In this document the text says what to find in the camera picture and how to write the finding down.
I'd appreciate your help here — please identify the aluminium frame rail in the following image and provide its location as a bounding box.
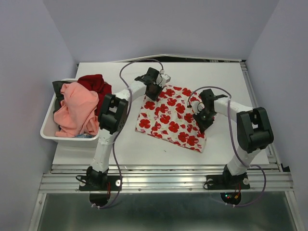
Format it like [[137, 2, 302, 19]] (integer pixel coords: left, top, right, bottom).
[[39, 164, 294, 193]]

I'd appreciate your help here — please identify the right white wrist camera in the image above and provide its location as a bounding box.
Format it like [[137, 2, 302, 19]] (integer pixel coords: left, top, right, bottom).
[[187, 101, 205, 115]]

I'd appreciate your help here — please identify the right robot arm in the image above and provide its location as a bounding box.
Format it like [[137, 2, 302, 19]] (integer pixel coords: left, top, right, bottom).
[[187, 87, 274, 190]]

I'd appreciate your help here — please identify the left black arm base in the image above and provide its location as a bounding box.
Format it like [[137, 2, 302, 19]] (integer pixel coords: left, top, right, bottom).
[[76, 175, 122, 192]]

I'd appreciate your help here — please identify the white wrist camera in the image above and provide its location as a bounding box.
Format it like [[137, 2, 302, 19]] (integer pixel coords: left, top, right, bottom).
[[156, 74, 171, 87], [187, 101, 205, 115]]

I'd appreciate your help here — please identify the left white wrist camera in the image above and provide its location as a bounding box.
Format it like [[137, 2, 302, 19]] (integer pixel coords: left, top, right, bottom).
[[156, 74, 171, 87]]

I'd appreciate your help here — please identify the pink skirt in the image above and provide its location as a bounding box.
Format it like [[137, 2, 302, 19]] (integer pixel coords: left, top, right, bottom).
[[53, 82, 99, 138]]

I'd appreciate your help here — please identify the dark green garment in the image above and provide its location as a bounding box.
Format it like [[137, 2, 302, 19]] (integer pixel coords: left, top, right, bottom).
[[52, 80, 67, 113]]

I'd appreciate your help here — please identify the white plastic bin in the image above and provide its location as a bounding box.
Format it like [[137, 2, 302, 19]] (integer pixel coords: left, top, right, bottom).
[[40, 79, 98, 147]]

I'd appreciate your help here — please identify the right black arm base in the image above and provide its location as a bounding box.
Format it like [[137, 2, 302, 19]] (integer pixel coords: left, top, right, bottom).
[[203, 174, 250, 191]]

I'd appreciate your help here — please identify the light blue garment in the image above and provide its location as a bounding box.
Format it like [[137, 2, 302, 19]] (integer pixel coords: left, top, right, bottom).
[[74, 133, 93, 139]]

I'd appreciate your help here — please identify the red poppy print skirt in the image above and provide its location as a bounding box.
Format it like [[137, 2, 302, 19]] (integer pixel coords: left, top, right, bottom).
[[135, 85, 206, 153]]

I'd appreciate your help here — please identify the dark red skirt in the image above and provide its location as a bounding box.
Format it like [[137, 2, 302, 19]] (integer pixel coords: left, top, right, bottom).
[[77, 74, 112, 116]]

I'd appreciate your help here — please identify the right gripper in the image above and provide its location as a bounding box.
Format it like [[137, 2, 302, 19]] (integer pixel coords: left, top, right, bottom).
[[192, 108, 216, 132]]

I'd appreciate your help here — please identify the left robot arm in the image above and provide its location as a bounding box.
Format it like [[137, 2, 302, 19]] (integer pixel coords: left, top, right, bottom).
[[85, 67, 170, 190]]

